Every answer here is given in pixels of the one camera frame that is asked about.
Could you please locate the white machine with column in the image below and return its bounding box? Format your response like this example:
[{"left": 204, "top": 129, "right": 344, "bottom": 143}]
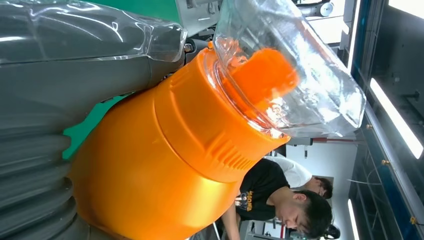
[{"left": 175, "top": 0, "right": 223, "bottom": 38}]

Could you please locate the person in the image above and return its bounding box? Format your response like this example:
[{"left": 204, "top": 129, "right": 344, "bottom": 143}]
[
  {"left": 264, "top": 155, "right": 334, "bottom": 200},
  {"left": 220, "top": 158, "right": 334, "bottom": 240}
]

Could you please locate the long ceiling light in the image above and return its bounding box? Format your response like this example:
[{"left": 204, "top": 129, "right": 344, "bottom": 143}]
[
  {"left": 347, "top": 198, "right": 361, "bottom": 240},
  {"left": 369, "top": 78, "right": 424, "bottom": 160},
  {"left": 388, "top": 0, "right": 424, "bottom": 19}
]

